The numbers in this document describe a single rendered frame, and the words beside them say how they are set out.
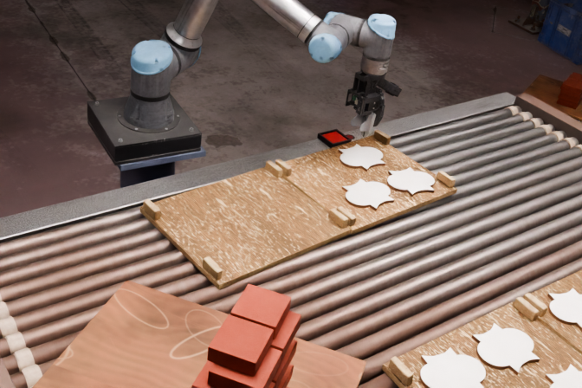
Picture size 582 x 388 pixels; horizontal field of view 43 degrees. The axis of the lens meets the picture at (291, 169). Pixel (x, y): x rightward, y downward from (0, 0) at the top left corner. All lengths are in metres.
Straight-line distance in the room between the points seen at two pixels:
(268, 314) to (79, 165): 2.88
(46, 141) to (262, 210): 2.29
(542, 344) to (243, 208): 0.79
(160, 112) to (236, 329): 1.31
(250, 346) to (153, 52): 1.34
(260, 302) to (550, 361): 0.83
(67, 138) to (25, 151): 0.24
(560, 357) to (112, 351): 0.94
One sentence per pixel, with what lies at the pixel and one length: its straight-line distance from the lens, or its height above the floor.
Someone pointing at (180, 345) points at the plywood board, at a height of 1.04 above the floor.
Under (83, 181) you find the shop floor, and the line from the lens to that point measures 3.74.
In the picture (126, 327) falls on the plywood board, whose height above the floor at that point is 1.04.
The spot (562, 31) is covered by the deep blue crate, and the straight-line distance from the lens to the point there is 6.27.
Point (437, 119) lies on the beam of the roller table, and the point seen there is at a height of 0.92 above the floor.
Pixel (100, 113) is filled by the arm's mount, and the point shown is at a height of 0.94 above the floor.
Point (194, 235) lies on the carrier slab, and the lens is 1.84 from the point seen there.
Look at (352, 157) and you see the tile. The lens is 2.22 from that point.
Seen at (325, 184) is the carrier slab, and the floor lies 0.94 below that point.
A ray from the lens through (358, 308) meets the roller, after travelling 1.72.
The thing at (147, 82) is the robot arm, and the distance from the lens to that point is 2.21.
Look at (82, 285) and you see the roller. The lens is 1.73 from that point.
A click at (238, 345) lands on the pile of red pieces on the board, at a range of 1.01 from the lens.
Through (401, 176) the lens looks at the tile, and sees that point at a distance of 2.17.
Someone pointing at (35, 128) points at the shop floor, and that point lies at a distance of 4.20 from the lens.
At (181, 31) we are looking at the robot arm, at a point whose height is 1.20.
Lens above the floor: 2.04
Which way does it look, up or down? 31 degrees down
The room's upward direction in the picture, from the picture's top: 8 degrees clockwise
